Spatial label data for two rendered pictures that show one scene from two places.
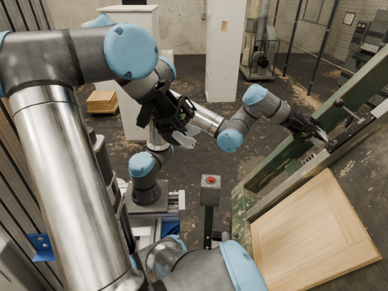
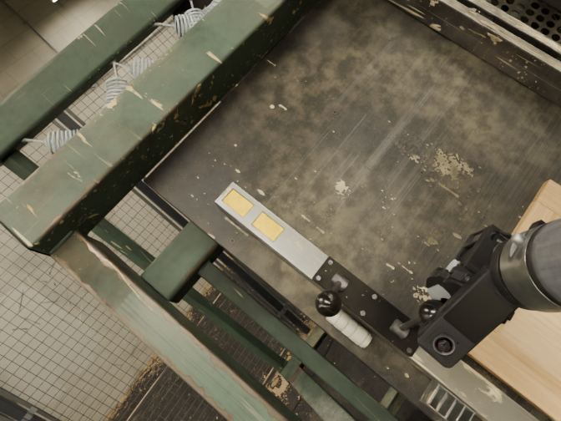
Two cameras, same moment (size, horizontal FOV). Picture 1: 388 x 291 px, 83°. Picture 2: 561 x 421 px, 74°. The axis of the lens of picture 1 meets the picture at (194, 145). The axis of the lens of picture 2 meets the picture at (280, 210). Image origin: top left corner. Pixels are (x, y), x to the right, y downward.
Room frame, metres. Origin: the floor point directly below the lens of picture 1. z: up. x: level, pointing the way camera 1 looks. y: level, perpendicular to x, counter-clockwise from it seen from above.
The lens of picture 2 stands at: (0.91, -0.12, 1.86)
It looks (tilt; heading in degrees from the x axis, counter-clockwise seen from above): 20 degrees down; 248
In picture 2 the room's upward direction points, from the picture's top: 45 degrees counter-clockwise
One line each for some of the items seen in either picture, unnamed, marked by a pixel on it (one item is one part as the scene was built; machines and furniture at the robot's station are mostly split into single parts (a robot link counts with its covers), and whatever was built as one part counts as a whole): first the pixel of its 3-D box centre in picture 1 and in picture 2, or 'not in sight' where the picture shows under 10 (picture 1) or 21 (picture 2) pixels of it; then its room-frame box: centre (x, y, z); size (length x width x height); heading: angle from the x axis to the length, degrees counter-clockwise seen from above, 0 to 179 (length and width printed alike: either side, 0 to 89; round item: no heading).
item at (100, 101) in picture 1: (104, 103); not in sight; (3.93, 1.71, 0.15); 0.61 x 0.52 x 0.31; 3
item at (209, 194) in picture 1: (210, 190); not in sight; (1.01, -0.11, 0.84); 0.12 x 0.12 x 0.18; 83
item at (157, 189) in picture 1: (145, 187); not in sight; (0.79, 0.24, 1.09); 0.15 x 0.15 x 0.10
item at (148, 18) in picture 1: (141, 77); not in sight; (3.22, 0.77, 0.88); 0.90 x 0.60 x 1.75; 3
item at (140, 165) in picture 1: (143, 168); not in sight; (0.80, 0.24, 1.20); 0.13 x 0.12 x 0.14; 154
